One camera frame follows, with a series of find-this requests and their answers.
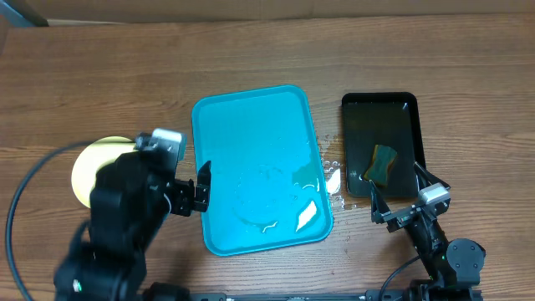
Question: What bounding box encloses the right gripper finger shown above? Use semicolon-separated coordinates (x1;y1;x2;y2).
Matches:
414;162;450;190
369;181;391;222

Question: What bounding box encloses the yellow green sponge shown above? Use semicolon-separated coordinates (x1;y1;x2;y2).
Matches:
363;145;398;187

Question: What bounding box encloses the green rimmed plate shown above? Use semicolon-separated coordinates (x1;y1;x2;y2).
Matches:
71;136;135;207

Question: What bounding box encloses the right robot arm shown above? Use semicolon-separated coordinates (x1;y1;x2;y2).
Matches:
369;162;486;301

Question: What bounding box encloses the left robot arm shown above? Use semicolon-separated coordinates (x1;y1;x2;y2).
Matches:
53;148;211;300

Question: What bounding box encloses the blue plastic tray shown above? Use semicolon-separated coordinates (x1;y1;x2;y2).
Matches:
191;85;334;256

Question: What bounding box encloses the black water tray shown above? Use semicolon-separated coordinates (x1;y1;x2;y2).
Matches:
342;92;425;198

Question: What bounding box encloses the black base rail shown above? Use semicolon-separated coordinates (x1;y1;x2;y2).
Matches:
141;282;484;301

